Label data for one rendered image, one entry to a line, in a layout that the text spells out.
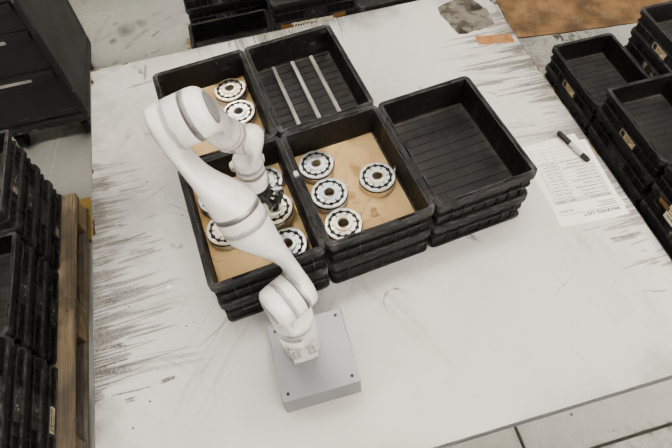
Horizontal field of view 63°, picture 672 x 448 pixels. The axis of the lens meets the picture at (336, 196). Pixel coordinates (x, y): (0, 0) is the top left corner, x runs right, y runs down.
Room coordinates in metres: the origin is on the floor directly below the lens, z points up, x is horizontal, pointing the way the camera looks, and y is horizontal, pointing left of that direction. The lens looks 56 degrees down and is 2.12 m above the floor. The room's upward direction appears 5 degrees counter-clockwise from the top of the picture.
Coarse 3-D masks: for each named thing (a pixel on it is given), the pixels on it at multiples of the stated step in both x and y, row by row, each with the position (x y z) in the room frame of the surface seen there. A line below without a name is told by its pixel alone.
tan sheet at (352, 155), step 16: (336, 144) 1.07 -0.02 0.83; (352, 144) 1.06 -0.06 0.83; (368, 144) 1.06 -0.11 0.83; (336, 160) 1.01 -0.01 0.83; (352, 160) 1.00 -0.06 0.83; (368, 160) 1.00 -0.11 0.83; (384, 160) 0.99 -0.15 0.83; (336, 176) 0.95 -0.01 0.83; (352, 176) 0.94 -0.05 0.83; (352, 192) 0.89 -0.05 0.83; (400, 192) 0.87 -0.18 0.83; (352, 208) 0.83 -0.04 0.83; (368, 208) 0.83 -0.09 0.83; (384, 208) 0.82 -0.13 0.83; (400, 208) 0.82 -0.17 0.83; (368, 224) 0.78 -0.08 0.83
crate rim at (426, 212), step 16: (352, 112) 1.10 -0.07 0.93; (304, 128) 1.06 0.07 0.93; (384, 128) 1.03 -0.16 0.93; (288, 144) 1.00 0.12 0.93; (416, 176) 0.85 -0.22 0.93; (304, 192) 0.83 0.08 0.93; (432, 208) 0.74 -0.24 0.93; (320, 224) 0.74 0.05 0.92; (384, 224) 0.71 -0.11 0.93; (400, 224) 0.71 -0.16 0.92; (336, 240) 0.68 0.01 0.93; (352, 240) 0.68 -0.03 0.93
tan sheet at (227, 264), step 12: (276, 168) 1.00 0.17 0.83; (288, 192) 0.91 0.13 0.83; (204, 216) 0.85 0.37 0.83; (204, 228) 0.81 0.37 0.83; (300, 228) 0.78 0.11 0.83; (216, 252) 0.73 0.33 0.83; (228, 252) 0.73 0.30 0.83; (240, 252) 0.73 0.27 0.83; (216, 264) 0.70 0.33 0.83; (228, 264) 0.69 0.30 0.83; (240, 264) 0.69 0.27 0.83; (252, 264) 0.69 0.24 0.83; (264, 264) 0.68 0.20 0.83; (228, 276) 0.66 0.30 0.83
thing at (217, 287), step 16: (208, 160) 0.97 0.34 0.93; (288, 160) 0.95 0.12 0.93; (192, 208) 0.82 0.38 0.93; (304, 208) 0.78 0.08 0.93; (192, 224) 0.77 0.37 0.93; (320, 240) 0.68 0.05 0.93; (304, 256) 0.64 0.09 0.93; (208, 272) 0.62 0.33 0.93; (256, 272) 0.61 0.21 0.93; (272, 272) 0.62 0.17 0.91; (224, 288) 0.58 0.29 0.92
